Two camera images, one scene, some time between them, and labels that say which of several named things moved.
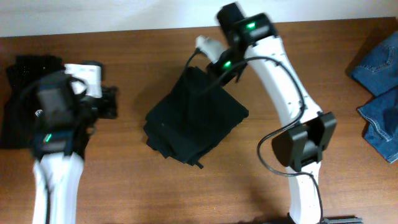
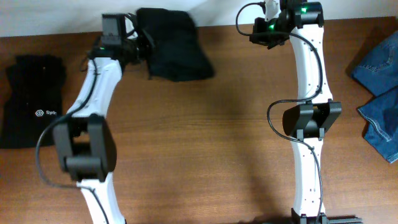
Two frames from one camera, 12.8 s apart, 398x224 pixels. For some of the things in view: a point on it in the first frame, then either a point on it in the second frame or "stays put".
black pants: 196,115 → 175,51
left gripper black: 109,101 → 144,45
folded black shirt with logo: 16,130 stays put
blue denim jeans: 378,71 stays put
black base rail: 352,220 stays put
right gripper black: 216,67 → 259,35
